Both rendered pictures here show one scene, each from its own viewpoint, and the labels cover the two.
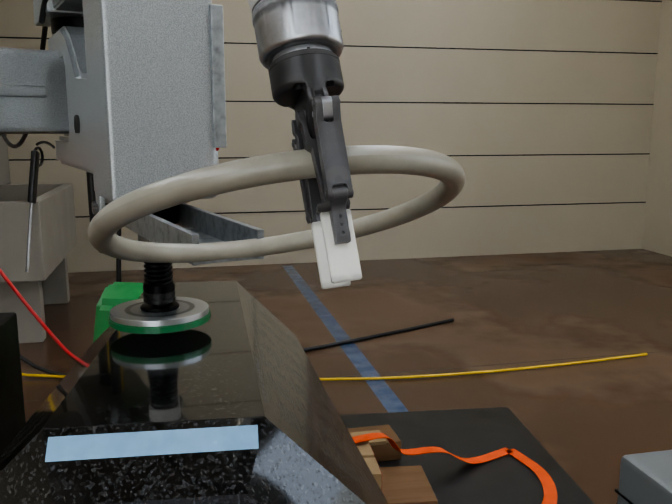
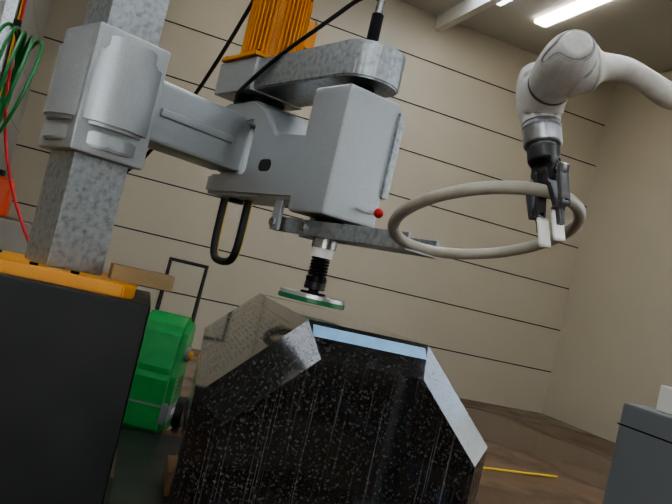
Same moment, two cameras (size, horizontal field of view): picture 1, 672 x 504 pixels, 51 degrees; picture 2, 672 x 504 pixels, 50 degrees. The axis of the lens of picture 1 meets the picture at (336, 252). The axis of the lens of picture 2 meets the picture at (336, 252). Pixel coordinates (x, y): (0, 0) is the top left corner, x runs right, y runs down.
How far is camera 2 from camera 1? 1.12 m
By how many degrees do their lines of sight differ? 15
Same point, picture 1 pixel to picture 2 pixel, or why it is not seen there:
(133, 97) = (349, 154)
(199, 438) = (394, 346)
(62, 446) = (321, 330)
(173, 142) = (360, 187)
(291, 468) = (439, 378)
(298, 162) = (542, 188)
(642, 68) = (564, 257)
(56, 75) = (240, 131)
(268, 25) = (537, 128)
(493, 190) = (427, 331)
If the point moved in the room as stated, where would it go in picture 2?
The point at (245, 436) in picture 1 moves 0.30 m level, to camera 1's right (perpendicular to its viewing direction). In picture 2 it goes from (419, 352) to (525, 376)
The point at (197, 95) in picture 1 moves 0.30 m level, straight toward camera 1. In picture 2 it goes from (380, 163) to (420, 154)
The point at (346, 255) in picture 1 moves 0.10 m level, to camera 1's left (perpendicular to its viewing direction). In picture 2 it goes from (560, 230) to (518, 219)
